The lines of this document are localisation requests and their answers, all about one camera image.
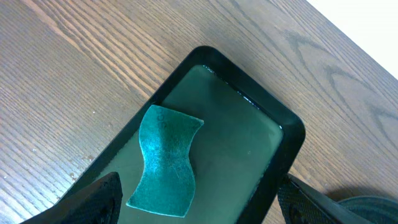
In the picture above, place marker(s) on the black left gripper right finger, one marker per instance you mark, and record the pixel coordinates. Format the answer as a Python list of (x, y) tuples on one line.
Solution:
[(300, 203)]

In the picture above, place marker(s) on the black rectangular water tray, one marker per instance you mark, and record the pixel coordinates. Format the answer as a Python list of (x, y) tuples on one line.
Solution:
[(246, 145)]

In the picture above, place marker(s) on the green and yellow sponge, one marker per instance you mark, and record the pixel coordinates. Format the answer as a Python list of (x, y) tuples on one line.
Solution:
[(167, 185)]

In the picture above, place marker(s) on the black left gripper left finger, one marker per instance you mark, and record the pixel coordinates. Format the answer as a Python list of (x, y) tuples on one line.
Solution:
[(97, 203)]

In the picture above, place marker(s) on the round black serving tray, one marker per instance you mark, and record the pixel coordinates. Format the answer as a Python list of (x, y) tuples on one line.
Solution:
[(372, 208)]

